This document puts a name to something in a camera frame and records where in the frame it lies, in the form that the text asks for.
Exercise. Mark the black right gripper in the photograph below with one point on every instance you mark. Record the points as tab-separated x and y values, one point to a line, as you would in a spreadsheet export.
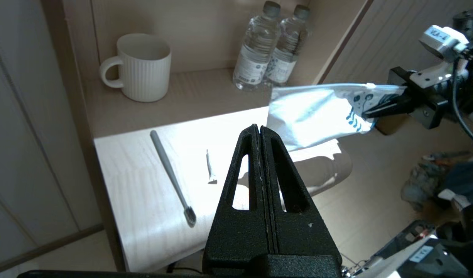
429	112

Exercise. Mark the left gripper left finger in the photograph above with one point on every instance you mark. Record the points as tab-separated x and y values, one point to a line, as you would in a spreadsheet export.
236	224

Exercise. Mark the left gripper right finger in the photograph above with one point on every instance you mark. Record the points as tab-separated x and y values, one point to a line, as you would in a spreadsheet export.
298	231

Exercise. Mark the grey toothbrush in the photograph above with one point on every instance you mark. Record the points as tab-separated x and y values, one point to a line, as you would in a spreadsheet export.
171	173

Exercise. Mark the white leaf-print plastic bag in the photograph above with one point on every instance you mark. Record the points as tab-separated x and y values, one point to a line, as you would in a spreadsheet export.
309	116

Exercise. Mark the robot base chassis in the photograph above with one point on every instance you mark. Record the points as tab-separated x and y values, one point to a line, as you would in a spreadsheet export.
414	255

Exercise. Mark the dark blue fabric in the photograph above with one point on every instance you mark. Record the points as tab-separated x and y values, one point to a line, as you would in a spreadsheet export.
468	177

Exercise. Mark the small clear water bottle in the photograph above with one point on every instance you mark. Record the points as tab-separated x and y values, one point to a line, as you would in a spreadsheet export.
292	50
255	54

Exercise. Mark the white ribbed mug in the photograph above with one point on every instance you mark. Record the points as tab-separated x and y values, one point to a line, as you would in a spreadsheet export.
144	69

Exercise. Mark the beige wooden shelf cabinet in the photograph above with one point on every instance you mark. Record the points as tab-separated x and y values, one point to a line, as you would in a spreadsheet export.
74	58

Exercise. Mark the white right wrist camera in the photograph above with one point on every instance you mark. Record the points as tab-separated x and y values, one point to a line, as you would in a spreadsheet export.
441	42

